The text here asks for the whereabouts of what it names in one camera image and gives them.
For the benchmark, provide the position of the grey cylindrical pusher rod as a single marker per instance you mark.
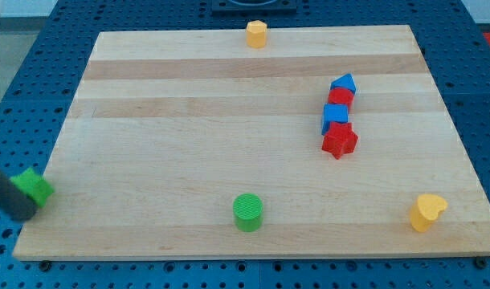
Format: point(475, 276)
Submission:
point(14, 202)

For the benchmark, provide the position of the yellow heart block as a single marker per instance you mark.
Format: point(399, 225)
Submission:
point(426, 210)

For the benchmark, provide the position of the wooden board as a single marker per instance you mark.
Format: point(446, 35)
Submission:
point(168, 128)

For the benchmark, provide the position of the green cylinder block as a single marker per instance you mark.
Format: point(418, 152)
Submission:
point(248, 212)

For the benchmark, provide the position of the blue pentagon block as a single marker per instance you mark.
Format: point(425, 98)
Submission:
point(345, 81)

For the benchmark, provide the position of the blue cube block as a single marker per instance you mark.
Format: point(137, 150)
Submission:
point(333, 113)

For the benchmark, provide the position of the red star block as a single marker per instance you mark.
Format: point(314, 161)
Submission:
point(339, 140)

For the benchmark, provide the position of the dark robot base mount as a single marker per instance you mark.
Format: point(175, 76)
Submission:
point(252, 6)

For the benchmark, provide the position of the green star block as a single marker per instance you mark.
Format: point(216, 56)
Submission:
point(34, 186)

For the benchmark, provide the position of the yellow hexagon block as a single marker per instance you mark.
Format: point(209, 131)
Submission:
point(256, 34)

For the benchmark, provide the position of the red cylinder block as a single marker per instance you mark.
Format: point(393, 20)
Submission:
point(341, 96)

